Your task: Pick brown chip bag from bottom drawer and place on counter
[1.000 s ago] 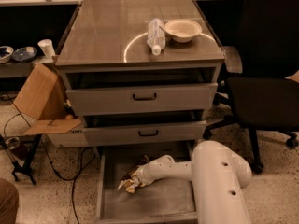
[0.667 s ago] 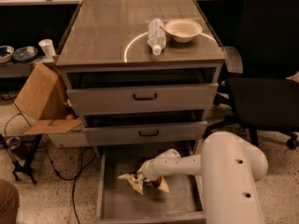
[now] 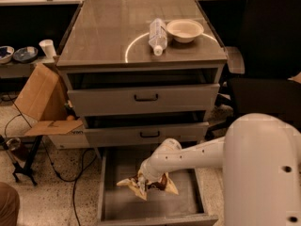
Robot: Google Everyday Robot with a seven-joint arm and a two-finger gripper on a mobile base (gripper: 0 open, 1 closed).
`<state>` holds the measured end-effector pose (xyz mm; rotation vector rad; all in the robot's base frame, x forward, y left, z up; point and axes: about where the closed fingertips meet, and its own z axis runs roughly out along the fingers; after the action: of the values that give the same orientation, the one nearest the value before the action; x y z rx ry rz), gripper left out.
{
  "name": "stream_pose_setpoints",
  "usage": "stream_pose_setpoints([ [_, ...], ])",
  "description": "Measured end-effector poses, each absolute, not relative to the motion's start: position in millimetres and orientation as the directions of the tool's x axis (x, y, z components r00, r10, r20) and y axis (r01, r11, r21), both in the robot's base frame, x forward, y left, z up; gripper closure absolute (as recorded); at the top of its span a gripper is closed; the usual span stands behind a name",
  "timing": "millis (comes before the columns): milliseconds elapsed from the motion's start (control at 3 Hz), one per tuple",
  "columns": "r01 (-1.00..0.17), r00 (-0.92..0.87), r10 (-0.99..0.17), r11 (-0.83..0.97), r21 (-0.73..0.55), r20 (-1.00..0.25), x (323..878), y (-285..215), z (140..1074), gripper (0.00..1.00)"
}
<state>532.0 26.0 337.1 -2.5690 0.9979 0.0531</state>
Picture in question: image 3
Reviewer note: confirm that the person's brown knee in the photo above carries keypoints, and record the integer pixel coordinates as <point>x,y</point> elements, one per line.
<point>9,205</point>

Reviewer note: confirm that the grey drawer cabinet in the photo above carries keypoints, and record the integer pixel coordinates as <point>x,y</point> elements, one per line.
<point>113,36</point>

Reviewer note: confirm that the open cardboard box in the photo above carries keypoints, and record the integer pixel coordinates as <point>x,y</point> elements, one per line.
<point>44,99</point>

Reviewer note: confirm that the black office chair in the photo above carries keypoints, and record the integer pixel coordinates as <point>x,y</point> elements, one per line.
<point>262,65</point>

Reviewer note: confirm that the white paper bowl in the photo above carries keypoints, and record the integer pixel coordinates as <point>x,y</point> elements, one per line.
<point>184,30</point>

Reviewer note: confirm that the brown chip bag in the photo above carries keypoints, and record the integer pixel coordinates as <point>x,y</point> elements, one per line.
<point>140,185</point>

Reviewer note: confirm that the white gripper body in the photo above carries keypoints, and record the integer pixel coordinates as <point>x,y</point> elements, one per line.
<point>147,169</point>

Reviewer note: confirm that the black tripod stand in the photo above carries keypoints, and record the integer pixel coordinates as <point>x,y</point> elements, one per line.
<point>22,155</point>

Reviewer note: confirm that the blue patterned bowl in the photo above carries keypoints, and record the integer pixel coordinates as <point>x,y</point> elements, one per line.
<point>6,53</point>
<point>26,54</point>

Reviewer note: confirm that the clear plastic water bottle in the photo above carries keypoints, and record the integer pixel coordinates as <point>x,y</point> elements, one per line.
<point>158,36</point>

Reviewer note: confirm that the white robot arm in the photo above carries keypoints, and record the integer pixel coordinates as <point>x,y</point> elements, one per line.
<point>260,157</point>

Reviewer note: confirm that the blue patterned bowl left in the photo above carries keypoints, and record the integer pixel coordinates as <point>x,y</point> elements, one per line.
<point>6,53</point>

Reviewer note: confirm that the grey drawer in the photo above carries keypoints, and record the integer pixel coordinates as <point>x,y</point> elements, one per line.
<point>144,129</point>
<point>141,92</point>
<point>119,206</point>

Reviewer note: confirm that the low grey side shelf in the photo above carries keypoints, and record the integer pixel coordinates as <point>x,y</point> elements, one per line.
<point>15,69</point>

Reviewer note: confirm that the blue patterned bowl right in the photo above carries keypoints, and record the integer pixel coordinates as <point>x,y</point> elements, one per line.
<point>26,54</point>

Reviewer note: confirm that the grey middle drawer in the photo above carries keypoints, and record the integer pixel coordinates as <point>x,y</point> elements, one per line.
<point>144,129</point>

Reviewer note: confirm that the grey bottom drawer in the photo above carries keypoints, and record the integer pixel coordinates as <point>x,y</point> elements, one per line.
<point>119,206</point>

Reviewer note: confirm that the grey top drawer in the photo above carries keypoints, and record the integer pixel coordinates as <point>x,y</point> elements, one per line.
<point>141,92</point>

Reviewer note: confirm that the white paper cup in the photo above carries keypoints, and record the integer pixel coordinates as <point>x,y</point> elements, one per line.
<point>48,48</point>

